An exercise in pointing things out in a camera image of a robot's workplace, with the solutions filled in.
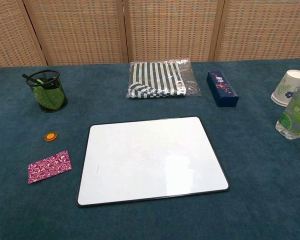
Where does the small orange round disc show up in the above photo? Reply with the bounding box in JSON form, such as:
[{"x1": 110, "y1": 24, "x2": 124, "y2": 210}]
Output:
[{"x1": 43, "y1": 132, "x2": 58, "y2": 143}]

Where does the magenta patterned card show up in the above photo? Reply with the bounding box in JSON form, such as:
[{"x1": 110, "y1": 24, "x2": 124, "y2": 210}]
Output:
[{"x1": 27, "y1": 149, "x2": 73, "y2": 185}]

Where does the white board black frame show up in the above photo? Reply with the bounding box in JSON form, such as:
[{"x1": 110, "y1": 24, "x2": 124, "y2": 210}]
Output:
[{"x1": 76, "y1": 116, "x2": 230, "y2": 208}]

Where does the striped cloth in plastic bag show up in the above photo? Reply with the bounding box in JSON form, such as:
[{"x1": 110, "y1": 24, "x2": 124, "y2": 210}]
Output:
[{"x1": 126, "y1": 58, "x2": 203, "y2": 100}]

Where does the dark blue rectangular box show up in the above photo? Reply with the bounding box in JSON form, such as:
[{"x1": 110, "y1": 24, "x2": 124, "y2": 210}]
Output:
[{"x1": 206, "y1": 70, "x2": 240, "y2": 108}]

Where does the black mesh pen holder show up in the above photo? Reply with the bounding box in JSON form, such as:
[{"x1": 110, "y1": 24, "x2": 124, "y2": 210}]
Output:
[{"x1": 24, "y1": 70, "x2": 69, "y2": 113}]

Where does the green item in holder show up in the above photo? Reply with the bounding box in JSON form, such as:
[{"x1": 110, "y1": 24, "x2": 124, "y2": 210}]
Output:
[{"x1": 31, "y1": 78, "x2": 66, "y2": 110}]

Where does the woven wooden folding screen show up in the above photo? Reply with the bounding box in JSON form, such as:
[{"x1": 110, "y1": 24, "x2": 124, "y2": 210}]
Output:
[{"x1": 0, "y1": 0, "x2": 300, "y2": 68}]

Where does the teal felt tablecloth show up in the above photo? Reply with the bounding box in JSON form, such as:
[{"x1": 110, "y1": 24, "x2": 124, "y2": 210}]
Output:
[{"x1": 0, "y1": 58, "x2": 300, "y2": 240}]

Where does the black pen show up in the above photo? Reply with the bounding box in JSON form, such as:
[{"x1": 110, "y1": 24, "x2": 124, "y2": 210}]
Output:
[{"x1": 21, "y1": 73, "x2": 41, "y2": 86}]

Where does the white paper cup leaf print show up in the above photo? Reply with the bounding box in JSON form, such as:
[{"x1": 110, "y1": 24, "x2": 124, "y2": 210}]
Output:
[{"x1": 270, "y1": 69, "x2": 300, "y2": 108}]

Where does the clear bottle green label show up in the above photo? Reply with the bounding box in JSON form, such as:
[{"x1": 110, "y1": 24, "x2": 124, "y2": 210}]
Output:
[{"x1": 275, "y1": 84, "x2": 300, "y2": 140}]

